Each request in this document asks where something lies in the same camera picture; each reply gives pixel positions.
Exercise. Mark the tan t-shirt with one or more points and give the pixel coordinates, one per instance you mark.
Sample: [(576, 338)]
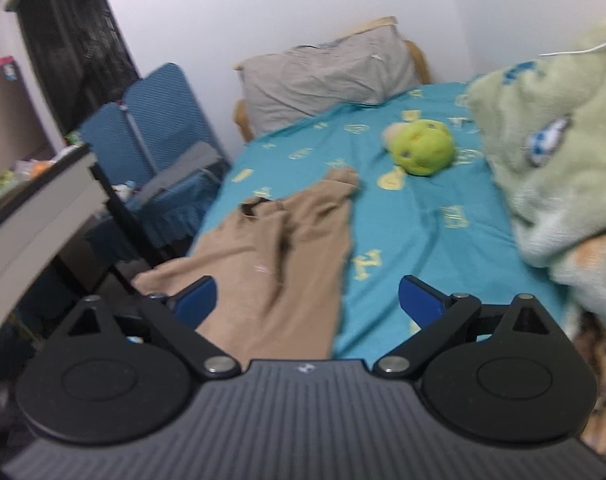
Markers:
[(263, 260)]

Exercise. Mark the bed with teal sheet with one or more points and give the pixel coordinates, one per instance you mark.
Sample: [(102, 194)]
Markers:
[(423, 240)]

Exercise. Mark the grey pillow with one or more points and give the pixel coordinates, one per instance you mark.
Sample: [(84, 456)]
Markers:
[(419, 60), (323, 80)]

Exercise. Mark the green plush toy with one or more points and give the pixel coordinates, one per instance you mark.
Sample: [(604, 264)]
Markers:
[(423, 147)]

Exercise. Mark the brown printed cream blanket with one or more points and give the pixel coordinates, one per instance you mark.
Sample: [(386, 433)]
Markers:
[(598, 310)]

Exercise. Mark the grey seat cushion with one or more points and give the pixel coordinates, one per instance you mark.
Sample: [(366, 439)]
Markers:
[(183, 165)]

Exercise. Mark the pink lid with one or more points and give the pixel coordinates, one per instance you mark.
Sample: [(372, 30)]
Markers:
[(0, 66)]

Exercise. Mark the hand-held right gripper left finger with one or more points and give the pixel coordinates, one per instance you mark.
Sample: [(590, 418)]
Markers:
[(198, 301)]

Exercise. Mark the bronze refrigerator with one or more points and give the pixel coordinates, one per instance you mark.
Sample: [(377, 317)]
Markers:
[(13, 110)]

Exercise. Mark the white table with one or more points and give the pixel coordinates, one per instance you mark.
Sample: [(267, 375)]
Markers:
[(33, 220)]

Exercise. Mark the blue covered chair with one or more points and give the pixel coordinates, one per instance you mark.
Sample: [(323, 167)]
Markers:
[(168, 110), (108, 135)]

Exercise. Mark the white object on chair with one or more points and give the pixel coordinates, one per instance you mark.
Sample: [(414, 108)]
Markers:
[(122, 190)]

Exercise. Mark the dark barred window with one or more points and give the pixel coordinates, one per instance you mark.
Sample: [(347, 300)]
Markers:
[(68, 35)]

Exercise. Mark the pale green fleece blanket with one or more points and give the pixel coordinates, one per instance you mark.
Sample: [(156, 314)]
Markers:
[(558, 160)]

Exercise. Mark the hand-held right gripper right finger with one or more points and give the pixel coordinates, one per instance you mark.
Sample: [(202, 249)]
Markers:
[(418, 304)]

